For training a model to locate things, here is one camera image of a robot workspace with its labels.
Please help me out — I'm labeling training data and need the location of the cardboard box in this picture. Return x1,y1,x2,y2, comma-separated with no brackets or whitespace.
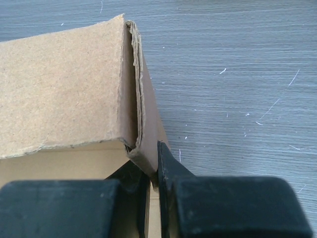
0,15,168,238

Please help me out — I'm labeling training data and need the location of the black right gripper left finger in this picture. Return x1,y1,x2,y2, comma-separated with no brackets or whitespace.
0,162,150,238

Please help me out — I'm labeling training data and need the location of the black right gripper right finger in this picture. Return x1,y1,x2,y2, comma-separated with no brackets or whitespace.
158,142,313,238

